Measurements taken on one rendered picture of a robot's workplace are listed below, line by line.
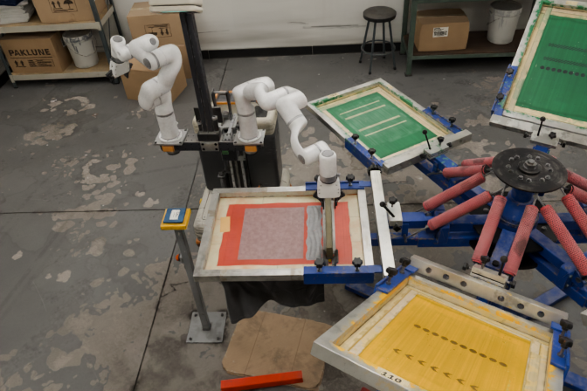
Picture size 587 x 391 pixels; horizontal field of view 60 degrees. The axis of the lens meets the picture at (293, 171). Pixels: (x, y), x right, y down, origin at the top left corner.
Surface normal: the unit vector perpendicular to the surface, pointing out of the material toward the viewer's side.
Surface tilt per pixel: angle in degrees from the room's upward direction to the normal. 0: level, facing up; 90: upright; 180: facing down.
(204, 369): 0
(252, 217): 0
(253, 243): 0
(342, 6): 90
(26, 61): 90
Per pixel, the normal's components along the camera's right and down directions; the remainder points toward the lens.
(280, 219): -0.06, -0.77
